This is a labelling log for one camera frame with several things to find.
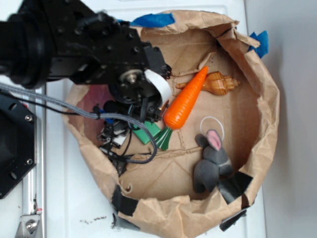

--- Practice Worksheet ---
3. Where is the grey braided cable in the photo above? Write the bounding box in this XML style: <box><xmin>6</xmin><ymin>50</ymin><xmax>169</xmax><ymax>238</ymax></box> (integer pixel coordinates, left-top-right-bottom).
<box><xmin>0</xmin><ymin>82</ymin><xmax>158</xmax><ymax>164</ymax></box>

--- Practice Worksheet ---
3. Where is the brown paper bag basin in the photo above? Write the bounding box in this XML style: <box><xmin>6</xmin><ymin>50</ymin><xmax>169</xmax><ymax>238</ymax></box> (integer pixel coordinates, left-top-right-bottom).
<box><xmin>63</xmin><ymin>10</ymin><xmax>279</xmax><ymax>238</ymax></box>

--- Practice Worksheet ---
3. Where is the blue tape top strip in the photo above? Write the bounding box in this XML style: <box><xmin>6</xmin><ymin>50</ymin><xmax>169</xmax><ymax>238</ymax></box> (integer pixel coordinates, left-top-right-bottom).
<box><xmin>127</xmin><ymin>13</ymin><xmax>175</xmax><ymax>28</ymax></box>

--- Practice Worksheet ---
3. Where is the brown spiral seashell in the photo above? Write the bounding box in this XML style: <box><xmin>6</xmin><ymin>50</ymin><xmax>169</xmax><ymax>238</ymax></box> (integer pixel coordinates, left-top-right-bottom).
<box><xmin>175</xmin><ymin>71</ymin><xmax>240</xmax><ymax>96</ymax></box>

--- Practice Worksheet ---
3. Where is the green rectangular block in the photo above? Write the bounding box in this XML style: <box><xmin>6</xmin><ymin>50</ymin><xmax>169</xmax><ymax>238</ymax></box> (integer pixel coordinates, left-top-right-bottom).
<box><xmin>133</xmin><ymin>121</ymin><xmax>160</xmax><ymax>145</ymax></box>

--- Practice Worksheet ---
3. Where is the white string loop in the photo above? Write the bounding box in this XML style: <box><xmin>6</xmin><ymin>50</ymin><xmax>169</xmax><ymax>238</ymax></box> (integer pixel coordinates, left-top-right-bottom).
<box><xmin>200</xmin><ymin>116</ymin><xmax>225</xmax><ymax>140</ymax></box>

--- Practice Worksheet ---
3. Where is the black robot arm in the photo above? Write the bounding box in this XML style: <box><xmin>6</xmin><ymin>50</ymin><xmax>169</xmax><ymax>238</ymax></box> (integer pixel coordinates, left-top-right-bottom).
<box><xmin>0</xmin><ymin>0</ymin><xmax>171</xmax><ymax>129</ymax></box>

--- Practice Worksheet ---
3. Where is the black tape bottom left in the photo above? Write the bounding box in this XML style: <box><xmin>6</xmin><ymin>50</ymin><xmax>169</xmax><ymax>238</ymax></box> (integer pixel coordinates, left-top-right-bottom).
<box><xmin>111</xmin><ymin>185</ymin><xmax>139</xmax><ymax>216</ymax></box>

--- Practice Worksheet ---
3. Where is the white flat ribbon cable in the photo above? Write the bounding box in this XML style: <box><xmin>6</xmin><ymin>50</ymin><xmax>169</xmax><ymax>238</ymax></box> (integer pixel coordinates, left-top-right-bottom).
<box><xmin>144</xmin><ymin>68</ymin><xmax>172</xmax><ymax>104</ymax></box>

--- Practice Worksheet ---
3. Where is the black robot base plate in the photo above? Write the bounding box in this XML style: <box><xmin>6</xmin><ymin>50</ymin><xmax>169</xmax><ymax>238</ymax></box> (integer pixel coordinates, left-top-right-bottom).
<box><xmin>0</xmin><ymin>90</ymin><xmax>36</xmax><ymax>199</ymax></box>

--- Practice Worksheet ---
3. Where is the blue tape right strip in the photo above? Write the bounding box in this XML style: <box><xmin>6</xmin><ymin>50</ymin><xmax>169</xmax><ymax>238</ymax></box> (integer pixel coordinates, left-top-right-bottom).
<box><xmin>248</xmin><ymin>30</ymin><xmax>269</xmax><ymax>58</ymax></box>

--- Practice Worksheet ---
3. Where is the black tape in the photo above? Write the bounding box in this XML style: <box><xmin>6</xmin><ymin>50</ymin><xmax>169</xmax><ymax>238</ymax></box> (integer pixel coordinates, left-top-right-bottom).
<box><xmin>219</xmin><ymin>210</ymin><xmax>247</xmax><ymax>232</ymax></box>
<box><xmin>217</xmin><ymin>172</ymin><xmax>253</xmax><ymax>204</ymax></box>
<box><xmin>112</xmin><ymin>160</ymin><xmax>127</xmax><ymax>177</ymax></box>
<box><xmin>111</xmin><ymin>185</ymin><xmax>139</xmax><ymax>216</ymax></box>

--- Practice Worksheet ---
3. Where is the black tape inner left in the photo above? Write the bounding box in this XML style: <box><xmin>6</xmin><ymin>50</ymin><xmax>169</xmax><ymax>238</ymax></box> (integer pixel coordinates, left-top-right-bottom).
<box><xmin>112</xmin><ymin>160</ymin><xmax>127</xmax><ymax>177</ymax></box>

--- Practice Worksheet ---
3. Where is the orange plastic toy carrot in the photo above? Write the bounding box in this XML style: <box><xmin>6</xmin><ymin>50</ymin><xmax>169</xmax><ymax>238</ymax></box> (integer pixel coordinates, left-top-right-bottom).
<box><xmin>155</xmin><ymin>66</ymin><xmax>209</xmax><ymax>150</ymax></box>

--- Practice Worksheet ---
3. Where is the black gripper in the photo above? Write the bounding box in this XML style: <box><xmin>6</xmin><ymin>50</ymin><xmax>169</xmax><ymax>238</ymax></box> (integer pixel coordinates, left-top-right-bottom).
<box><xmin>93</xmin><ymin>69</ymin><xmax>168</xmax><ymax>159</ymax></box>

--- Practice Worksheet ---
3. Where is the blue tape strip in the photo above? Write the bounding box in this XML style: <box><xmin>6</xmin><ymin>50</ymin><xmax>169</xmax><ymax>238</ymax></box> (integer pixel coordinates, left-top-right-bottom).
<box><xmin>248</xmin><ymin>30</ymin><xmax>269</xmax><ymax>58</ymax></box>
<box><xmin>127</xmin><ymin>13</ymin><xmax>175</xmax><ymax>28</ymax></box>

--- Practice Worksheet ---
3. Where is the metal corner bracket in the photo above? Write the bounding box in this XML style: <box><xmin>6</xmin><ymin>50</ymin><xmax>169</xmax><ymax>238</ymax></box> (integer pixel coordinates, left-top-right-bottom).
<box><xmin>16</xmin><ymin>214</ymin><xmax>41</xmax><ymax>238</ymax></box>

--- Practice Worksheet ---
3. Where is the white plastic tray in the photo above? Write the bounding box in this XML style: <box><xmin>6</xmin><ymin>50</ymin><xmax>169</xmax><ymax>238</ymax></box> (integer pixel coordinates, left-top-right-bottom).
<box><xmin>45</xmin><ymin>0</ymin><xmax>267</xmax><ymax>238</ymax></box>

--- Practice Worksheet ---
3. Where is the black tape inner right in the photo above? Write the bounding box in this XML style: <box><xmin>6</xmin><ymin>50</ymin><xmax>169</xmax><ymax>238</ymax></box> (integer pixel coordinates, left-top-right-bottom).
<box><xmin>217</xmin><ymin>172</ymin><xmax>253</xmax><ymax>204</ymax></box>

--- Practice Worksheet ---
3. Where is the grey plush bunny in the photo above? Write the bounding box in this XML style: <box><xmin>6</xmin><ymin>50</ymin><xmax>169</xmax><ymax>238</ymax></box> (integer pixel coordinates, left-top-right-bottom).
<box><xmin>193</xmin><ymin>129</ymin><xmax>233</xmax><ymax>193</ymax></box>

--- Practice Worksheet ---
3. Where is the aluminium extrusion rail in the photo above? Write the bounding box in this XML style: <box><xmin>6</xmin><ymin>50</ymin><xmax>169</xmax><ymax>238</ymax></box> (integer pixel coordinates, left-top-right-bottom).
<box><xmin>21</xmin><ymin>84</ymin><xmax>47</xmax><ymax>238</ymax></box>

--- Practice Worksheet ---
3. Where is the black tape bottom right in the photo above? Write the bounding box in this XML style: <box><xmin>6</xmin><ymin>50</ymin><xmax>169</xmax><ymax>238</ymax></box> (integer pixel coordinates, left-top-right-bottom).
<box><xmin>219</xmin><ymin>210</ymin><xmax>247</xmax><ymax>232</ymax></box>

